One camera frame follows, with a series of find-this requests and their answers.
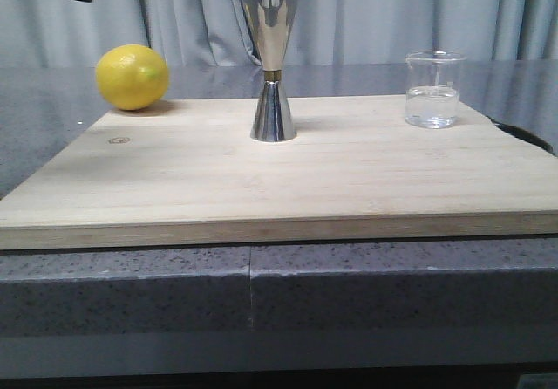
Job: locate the steel double jigger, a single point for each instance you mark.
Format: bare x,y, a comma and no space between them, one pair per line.
270,23

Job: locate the clear glass beaker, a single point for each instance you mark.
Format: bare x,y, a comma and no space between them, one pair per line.
432,92

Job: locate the light wooden cutting board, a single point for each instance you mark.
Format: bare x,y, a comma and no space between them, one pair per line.
187,172

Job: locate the yellow lemon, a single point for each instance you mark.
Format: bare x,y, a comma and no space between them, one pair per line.
132,76

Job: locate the grey curtain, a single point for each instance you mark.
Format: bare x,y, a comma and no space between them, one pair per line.
66,33

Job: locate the black round object behind board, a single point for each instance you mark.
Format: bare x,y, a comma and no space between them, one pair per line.
524,135

